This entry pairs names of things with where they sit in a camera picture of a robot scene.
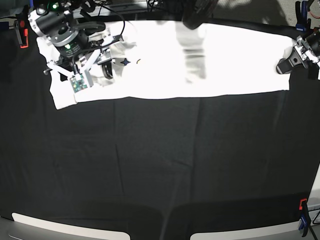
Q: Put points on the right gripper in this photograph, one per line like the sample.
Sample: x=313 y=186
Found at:
x=74 y=51

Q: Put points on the white printed t-shirt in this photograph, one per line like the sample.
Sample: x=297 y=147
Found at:
x=164 y=60

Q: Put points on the blue clamp top right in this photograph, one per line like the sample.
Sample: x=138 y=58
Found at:
x=303 y=23

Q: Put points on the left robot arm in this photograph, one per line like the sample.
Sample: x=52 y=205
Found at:
x=305 y=53

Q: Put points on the black tablecloth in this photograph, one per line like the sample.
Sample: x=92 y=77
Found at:
x=154 y=169

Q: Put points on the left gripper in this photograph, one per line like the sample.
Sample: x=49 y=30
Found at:
x=305 y=53

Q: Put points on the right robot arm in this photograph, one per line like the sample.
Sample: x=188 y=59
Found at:
x=58 y=14

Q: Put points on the red blue clamp bottom right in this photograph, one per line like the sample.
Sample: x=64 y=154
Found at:
x=305 y=220

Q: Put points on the red clamp top left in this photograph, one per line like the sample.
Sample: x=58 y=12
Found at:
x=21 y=27

